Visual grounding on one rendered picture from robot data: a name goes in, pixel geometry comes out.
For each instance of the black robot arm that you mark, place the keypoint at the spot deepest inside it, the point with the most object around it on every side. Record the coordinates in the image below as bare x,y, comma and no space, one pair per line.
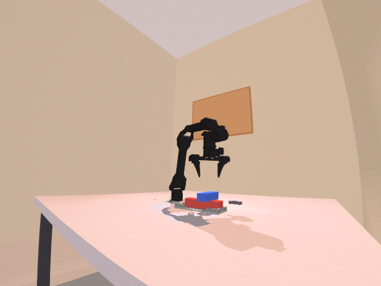
216,134

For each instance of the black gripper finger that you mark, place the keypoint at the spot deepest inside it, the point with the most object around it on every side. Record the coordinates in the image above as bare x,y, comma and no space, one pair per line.
220,166
197,166

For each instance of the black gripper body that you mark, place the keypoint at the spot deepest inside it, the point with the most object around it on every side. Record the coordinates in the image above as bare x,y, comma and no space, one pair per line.
221,159

